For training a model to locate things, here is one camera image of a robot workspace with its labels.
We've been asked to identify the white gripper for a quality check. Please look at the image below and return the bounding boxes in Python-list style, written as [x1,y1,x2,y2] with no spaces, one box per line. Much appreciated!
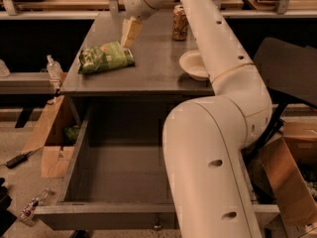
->
[121,0,167,48]

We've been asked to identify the green jalapeno chip bag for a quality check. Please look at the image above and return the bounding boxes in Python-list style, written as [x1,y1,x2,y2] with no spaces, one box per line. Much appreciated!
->
[78,41,135,74]

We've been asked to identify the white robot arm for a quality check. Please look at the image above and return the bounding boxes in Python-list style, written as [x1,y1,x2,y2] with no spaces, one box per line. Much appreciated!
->
[123,0,272,238]

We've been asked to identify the grey cabinet with top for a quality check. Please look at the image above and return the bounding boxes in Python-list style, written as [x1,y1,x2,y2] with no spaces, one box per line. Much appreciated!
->
[62,11,214,128]

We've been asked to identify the green bag in box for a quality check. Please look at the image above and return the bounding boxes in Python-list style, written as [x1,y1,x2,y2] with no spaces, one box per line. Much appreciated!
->
[63,126,80,145]

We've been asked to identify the open grey top drawer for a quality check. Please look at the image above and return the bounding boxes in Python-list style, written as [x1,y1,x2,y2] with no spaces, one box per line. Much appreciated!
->
[36,106,278,233]

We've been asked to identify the white paper bowl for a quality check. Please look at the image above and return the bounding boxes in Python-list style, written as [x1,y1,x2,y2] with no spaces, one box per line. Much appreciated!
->
[179,51,209,81]

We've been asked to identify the clear sanitizer bottle left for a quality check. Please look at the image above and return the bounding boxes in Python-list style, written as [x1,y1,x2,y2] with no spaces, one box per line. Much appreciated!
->
[47,55,62,80]

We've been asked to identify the cardboard box left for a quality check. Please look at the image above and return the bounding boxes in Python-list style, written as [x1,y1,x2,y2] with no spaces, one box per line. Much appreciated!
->
[22,95,76,179]

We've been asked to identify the cardboard box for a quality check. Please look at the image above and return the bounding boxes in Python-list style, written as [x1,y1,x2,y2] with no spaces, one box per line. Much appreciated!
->
[260,122,317,238]
[22,95,76,179]

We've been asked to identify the black folding table right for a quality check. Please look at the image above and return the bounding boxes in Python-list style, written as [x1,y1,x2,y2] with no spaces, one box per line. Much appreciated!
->
[245,37,317,163]

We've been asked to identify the black power adapter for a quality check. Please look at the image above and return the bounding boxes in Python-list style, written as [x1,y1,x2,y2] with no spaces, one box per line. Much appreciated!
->
[6,154,28,169]

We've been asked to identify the cardboard box right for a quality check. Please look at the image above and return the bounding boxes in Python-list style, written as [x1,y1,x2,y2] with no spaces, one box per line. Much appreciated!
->
[260,122,317,238]

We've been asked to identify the plastic bottle on floor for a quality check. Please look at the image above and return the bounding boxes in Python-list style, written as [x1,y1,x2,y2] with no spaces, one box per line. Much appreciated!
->
[18,188,54,227]

